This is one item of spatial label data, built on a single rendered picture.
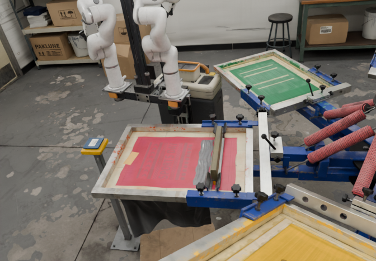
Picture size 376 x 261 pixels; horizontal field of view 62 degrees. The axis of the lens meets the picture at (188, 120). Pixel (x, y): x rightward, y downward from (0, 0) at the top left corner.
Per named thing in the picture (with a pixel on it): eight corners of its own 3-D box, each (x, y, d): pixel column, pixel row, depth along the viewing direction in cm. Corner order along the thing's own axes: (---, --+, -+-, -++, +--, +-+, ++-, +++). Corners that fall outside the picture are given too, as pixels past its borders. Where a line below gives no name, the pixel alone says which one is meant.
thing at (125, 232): (110, 249, 241) (69, 155, 187) (120, 224, 259) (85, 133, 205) (137, 251, 237) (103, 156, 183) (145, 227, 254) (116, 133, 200)
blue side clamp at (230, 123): (202, 134, 192) (201, 124, 188) (203, 129, 196) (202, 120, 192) (252, 134, 186) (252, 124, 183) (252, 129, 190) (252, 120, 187)
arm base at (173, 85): (172, 85, 207) (168, 63, 198) (189, 87, 202) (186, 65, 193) (160, 96, 196) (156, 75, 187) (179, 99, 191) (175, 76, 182)
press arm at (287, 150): (269, 161, 159) (269, 153, 156) (268, 153, 164) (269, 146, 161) (305, 162, 156) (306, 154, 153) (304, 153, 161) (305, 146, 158)
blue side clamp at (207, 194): (187, 206, 148) (185, 196, 144) (188, 198, 152) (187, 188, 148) (252, 210, 142) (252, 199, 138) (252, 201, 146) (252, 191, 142)
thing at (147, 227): (135, 238, 185) (117, 189, 161) (136, 233, 188) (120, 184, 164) (212, 245, 176) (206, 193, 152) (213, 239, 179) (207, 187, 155)
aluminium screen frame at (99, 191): (93, 198, 158) (90, 192, 155) (129, 128, 204) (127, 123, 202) (253, 206, 142) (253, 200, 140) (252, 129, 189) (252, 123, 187)
